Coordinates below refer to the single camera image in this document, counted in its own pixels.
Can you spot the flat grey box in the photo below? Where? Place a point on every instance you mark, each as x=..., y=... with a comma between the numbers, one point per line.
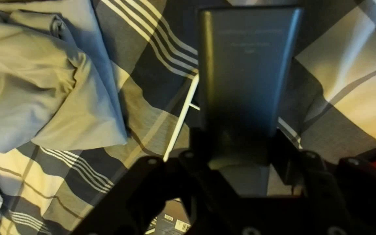
x=172, y=222

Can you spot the folded blue-grey cloth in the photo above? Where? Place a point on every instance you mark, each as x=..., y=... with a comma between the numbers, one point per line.
x=35, y=86

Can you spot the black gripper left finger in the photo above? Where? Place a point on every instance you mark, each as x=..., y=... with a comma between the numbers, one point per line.
x=143, y=196

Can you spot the plaid yellow grey bedspread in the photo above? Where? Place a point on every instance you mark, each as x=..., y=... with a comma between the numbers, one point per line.
x=352, y=78

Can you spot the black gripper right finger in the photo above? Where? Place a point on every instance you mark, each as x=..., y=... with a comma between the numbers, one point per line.
x=326, y=191

